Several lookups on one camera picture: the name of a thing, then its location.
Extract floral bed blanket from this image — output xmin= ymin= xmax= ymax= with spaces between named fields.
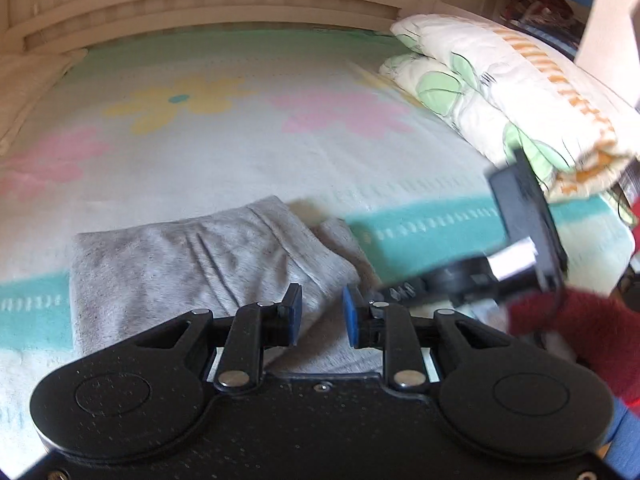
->
xmin=0 ymin=27 xmax=637 ymax=441

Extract beige pillow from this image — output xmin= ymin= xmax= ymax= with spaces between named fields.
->
xmin=0 ymin=49 xmax=88 ymax=156

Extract red sleeve forearm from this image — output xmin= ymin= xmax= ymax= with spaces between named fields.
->
xmin=508 ymin=288 xmax=639 ymax=413

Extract folded floral quilt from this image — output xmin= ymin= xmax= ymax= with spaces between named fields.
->
xmin=380 ymin=14 xmax=639 ymax=202

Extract grey speckled pants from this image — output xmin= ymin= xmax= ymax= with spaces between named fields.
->
xmin=70 ymin=196 xmax=382 ymax=374

